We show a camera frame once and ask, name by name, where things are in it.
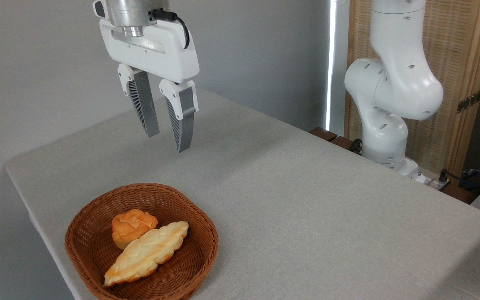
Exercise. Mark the white vertical light strip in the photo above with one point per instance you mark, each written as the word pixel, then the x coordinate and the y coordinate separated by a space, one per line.
pixel 331 62

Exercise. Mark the brown wicker basket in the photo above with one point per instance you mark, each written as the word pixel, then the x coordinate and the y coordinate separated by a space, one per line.
pixel 92 250

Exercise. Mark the wooden rattan folding screen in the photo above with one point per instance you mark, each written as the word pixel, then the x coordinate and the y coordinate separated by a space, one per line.
pixel 456 50

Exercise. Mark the small round orange bread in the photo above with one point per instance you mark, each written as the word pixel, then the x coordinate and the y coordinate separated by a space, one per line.
pixel 129 227

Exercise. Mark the white power strip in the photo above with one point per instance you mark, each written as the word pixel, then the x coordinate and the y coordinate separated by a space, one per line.
pixel 429 181

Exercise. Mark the long golden braided bread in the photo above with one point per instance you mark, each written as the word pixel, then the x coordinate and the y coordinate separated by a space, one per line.
pixel 148 252

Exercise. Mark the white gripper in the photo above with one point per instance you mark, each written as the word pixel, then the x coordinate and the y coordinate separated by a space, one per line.
pixel 156 50

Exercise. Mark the dark brown wooden slat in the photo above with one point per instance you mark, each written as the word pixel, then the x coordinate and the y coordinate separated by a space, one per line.
pixel 343 143
pixel 323 133

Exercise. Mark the black table clamp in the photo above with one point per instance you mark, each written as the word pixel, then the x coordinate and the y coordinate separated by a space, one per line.
pixel 356 146

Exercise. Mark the metal screen hinge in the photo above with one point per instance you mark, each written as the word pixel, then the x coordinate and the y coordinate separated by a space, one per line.
pixel 469 101

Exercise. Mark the grey tablecloth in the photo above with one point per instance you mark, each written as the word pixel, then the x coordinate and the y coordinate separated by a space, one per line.
pixel 306 208

